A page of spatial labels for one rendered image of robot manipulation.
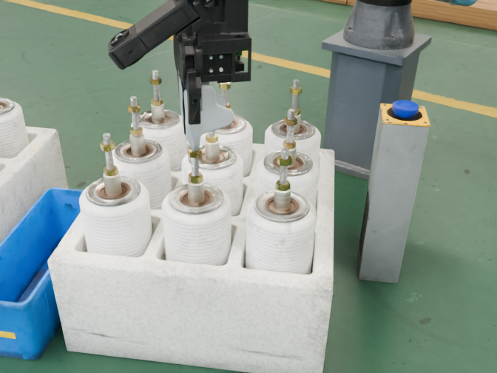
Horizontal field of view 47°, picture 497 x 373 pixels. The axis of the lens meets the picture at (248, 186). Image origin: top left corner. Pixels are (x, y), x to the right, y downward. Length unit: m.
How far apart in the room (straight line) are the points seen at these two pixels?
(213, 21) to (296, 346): 0.45
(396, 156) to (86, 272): 0.49
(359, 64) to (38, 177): 0.69
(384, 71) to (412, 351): 0.58
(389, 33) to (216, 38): 0.65
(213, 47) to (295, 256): 0.30
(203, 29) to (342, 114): 0.69
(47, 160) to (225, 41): 0.58
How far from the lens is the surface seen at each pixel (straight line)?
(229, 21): 0.67
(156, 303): 0.82
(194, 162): 0.75
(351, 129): 1.32
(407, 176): 0.93
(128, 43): 0.66
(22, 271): 1.05
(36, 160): 1.11
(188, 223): 0.75
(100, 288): 0.83
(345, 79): 1.28
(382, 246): 1.01
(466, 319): 1.04
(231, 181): 0.86
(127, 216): 0.79
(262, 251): 0.77
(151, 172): 0.88
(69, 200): 1.10
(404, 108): 0.90
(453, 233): 1.22
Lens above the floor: 0.68
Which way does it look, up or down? 32 degrees down
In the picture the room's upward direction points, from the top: 1 degrees clockwise
